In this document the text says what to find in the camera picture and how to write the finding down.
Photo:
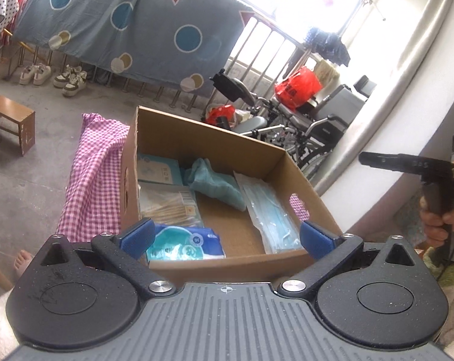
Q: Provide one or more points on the red plastic bag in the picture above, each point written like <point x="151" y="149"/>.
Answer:
<point x="298" y="88"/>

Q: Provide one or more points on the teal towel cloth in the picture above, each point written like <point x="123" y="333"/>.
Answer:
<point x="200" y="177"/>

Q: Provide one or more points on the cotton swabs plastic bag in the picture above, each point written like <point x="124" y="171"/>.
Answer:
<point x="169" y="205"/>

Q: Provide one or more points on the green white sneaker pair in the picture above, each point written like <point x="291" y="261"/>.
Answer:
<point x="72" y="81"/>

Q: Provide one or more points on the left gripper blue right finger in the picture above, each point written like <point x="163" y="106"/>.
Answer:
<point x="332" y="254"/>

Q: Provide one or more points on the bare foot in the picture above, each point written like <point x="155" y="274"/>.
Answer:
<point x="21" y="262"/>

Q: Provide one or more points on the blue face masks pack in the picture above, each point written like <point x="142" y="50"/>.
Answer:
<point x="278" y="232"/>

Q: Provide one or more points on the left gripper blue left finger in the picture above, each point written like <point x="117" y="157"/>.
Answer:
<point x="121" y="254"/>

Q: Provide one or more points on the small brown wooden stool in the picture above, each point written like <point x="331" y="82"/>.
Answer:
<point x="18" y="120"/>

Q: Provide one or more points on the pink white checkered cloth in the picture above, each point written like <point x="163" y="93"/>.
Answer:
<point x="97" y="196"/>

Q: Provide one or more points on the teal small carton box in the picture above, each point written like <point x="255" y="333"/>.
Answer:
<point x="158" y="170"/>

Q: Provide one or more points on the brown cardboard box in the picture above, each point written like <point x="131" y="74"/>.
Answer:
<point x="227" y="208"/>

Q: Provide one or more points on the blue white wipes pack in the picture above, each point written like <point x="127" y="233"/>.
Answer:
<point x="175" y="243"/>

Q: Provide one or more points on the red bag on floor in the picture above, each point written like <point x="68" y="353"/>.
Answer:
<point x="224" y="111"/>

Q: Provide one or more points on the grey wheelchair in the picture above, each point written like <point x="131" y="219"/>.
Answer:
<point x="308" y="138"/>

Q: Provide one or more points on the right hand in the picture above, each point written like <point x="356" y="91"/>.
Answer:
<point x="433" y="225"/>

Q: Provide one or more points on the blue patterned hanging sheet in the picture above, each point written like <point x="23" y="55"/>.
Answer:
<point x="180" y="44"/>

